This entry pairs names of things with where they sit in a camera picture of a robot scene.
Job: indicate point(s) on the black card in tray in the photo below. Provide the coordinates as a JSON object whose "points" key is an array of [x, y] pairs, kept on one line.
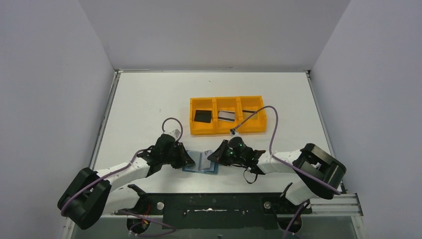
{"points": [[204, 116]]}

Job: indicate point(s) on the yellow three-compartment plastic tray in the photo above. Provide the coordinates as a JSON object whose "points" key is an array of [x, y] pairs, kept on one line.
{"points": [[255, 124]]}

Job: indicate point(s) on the silver striped card middle compartment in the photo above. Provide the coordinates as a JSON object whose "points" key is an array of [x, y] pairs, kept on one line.
{"points": [[228, 116]]}

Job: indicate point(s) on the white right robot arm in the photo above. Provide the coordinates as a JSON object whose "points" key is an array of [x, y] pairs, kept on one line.
{"points": [[320, 174]]}

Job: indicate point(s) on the white card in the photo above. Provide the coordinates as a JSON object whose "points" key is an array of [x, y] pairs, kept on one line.
{"points": [[205, 164]]}

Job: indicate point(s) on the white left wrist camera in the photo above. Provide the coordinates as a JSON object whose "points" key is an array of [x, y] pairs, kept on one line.
{"points": [[175, 134]]}

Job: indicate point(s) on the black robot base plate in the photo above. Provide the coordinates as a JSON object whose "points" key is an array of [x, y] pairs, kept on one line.
{"points": [[267, 211]]}

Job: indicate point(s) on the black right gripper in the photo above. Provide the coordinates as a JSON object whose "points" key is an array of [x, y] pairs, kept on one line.
{"points": [[223, 154]]}

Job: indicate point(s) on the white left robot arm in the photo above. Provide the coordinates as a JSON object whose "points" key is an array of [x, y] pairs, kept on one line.
{"points": [[94, 193]]}

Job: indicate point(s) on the blue leather card holder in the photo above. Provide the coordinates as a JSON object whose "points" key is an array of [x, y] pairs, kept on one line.
{"points": [[196, 168]]}

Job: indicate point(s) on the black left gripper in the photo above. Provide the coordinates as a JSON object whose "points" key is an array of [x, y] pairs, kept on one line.
{"points": [[179, 156]]}

